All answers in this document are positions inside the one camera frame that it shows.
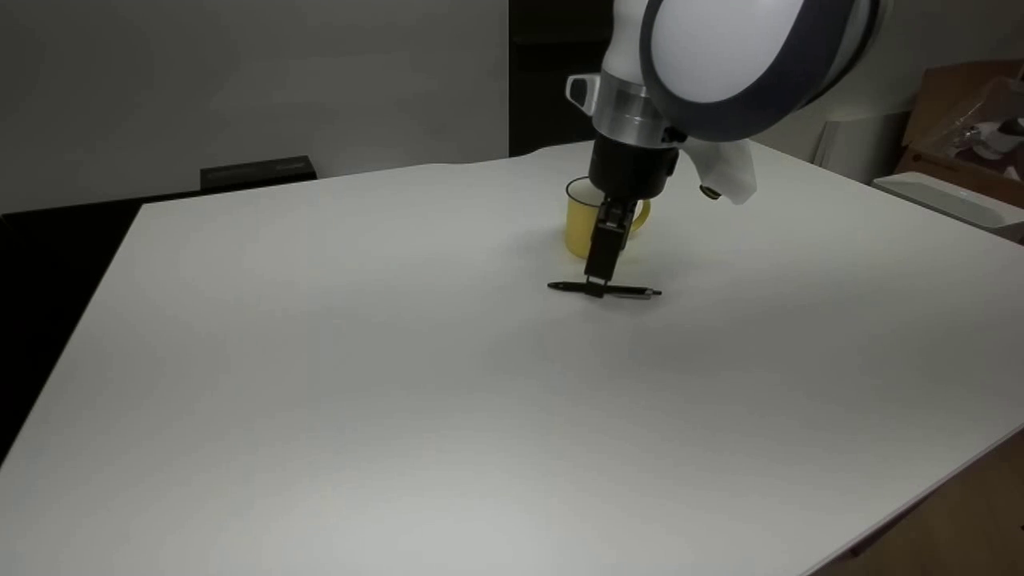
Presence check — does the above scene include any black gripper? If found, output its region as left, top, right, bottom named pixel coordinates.
left=583, top=136, right=683, bottom=293

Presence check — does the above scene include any yellow enamel mug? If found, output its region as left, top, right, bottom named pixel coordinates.
left=560, top=174, right=652, bottom=262

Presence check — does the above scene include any flat white tray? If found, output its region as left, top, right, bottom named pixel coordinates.
left=871, top=169, right=1024, bottom=245

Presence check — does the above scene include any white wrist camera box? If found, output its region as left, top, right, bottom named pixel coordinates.
left=683, top=136, right=763, bottom=209

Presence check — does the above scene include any black ballpoint pen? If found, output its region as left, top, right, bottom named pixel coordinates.
left=543, top=279, right=667, bottom=301

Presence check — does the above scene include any white plastic bin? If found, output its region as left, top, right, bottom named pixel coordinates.
left=787, top=101, right=912, bottom=185

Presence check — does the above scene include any brown cardboard box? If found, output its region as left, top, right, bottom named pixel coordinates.
left=898, top=57, right=1024, bottom=209

